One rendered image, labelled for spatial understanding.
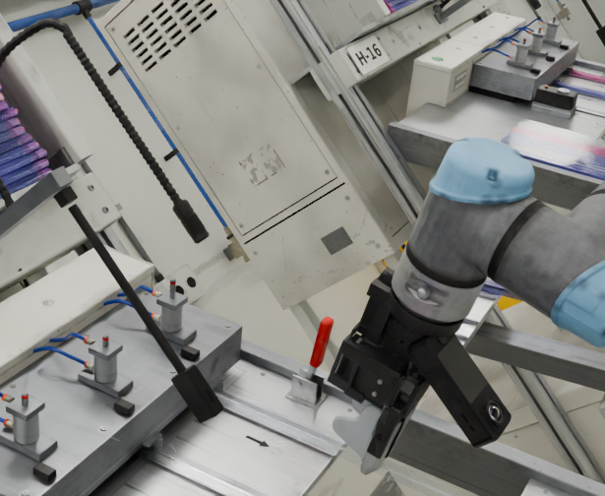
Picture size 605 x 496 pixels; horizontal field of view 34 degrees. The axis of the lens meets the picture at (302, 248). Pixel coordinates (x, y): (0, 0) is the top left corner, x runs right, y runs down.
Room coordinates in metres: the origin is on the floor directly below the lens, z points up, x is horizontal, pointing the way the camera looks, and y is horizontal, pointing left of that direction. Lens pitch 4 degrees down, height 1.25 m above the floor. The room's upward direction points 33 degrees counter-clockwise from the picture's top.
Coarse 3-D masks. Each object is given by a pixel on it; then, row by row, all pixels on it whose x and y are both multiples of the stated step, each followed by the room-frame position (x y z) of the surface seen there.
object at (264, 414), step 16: (224, 400) 1.03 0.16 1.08; (240, 400) 1.03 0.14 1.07; (256, 416) 1.02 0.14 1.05; (272, 416) 1.01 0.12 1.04; (288, 416) 1.01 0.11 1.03; (288, 432) 1.00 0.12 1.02; (304, 432) 0.99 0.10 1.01; (320, 432) 0.99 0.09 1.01; (320, 448) 0.98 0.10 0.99; (336, 448) 0.97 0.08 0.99; (384, 464) 0.95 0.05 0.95; (400, 480) 0.94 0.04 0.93; (416, 480) 0.94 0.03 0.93; (432, 480) 0.94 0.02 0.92
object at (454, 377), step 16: (448, 336) 0.88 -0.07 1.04; (416, 352) 0.86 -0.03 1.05; (432, 352) 0.85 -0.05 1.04; (448, 352) 0.87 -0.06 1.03; (464, 352) 0.88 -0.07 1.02; (432, 368) 0.86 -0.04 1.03; (448, 368) 0.86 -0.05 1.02; (464, 368) 0.87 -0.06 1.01; (432, 384) 0.86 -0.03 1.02; (448, 384) 0.85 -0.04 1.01; (464, 384) 0.86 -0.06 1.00; (480, 384) 0.87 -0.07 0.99; (448, 400) 0.86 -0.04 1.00; (464, 400) 0.85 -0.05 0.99; (480, 400) 0.86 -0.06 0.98; (496, 400) 0.87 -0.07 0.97; (464, 416) 0.86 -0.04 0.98; (480, 416) 0.85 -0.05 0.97; (496, 416) 0.86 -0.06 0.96; (464, 432) 0.86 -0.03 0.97; (480, 432) 0.85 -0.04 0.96; (496, 432) 0.85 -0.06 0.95
